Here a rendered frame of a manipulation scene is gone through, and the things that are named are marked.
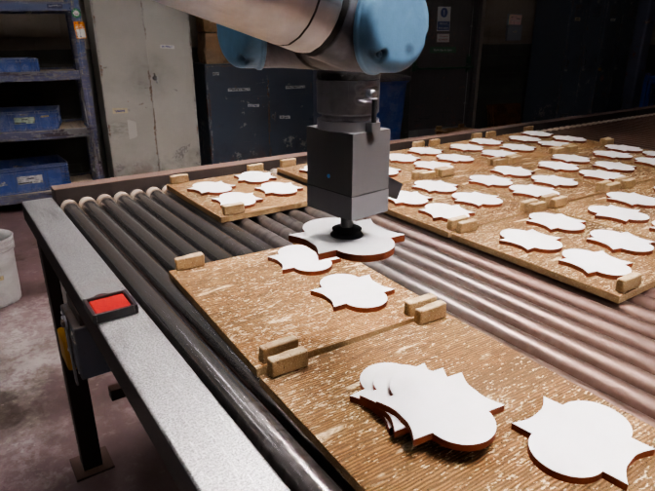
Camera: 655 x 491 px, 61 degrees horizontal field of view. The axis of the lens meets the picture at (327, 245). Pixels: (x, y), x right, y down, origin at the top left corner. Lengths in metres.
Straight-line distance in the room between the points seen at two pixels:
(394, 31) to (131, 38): 4.84
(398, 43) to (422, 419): 0.41
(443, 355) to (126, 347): 0.49
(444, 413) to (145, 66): 4.82
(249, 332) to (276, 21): 0.57
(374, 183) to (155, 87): 4.70
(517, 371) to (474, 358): 0.06
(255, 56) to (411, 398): 0.43
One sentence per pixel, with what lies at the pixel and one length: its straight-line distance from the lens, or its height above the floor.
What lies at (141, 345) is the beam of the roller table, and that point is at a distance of 0.94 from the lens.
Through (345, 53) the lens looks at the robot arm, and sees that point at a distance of 0.48.
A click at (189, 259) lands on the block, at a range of 1.14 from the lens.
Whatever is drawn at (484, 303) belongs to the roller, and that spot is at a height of 0.92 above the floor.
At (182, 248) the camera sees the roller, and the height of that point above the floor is 0.92.
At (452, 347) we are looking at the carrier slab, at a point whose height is 0.94.
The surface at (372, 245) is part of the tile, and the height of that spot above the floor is 1.13.
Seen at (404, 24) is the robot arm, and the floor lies 1.38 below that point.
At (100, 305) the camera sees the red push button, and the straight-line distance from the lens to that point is 1.06.
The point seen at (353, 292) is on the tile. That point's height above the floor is 0.95.
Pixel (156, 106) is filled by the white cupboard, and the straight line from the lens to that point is 5.33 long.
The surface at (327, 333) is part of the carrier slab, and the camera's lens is 0.88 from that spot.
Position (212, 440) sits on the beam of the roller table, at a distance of 0.73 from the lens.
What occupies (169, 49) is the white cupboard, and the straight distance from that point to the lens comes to 5.33.
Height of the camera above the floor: 1.38
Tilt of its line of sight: 21 degrees down
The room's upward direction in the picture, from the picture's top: straight up
